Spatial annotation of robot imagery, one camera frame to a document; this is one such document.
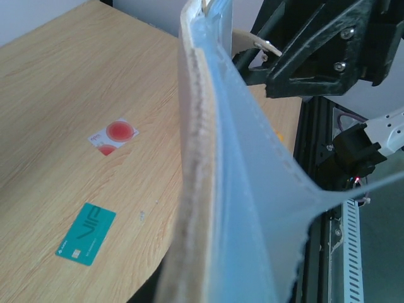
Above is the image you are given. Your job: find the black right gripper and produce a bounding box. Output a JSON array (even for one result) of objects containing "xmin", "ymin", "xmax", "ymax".
[{"xmin": 266, "ymin": 0, "xmax": 401, "ymax": 98}]

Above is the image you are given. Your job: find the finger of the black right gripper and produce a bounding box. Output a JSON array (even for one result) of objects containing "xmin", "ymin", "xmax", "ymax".
[{"xmin": 233, "ymin": 0, "xmax": 284, "ymax": 86}]

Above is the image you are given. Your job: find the beige leather card holder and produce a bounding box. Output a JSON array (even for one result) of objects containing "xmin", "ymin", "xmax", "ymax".
[{"xmin": 154, "ymin": 0, "xmax": 404, "ymax": 303}]

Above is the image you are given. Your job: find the white card with red circle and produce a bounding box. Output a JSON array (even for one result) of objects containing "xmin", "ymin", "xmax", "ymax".
[{"xmin": 88, "ymin": 118, "xmax": 140, "ymax": 156}]

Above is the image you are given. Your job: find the teal green card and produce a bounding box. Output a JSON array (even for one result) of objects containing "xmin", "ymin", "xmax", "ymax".
[{"xmin": 56, "ymin": 203, "xmax": 116, "ymax": 266}]

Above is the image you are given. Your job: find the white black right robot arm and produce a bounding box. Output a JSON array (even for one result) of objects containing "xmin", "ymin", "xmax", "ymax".
[{"xmin": 234, "ymin": 1, "xmax": 403, "ymax": 188}]

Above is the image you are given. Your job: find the white slotted cable duct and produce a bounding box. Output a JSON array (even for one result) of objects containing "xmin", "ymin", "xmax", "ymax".
[{"xmin": 342, "ymin": 199, "xmax": 364, "ymax": 303}]

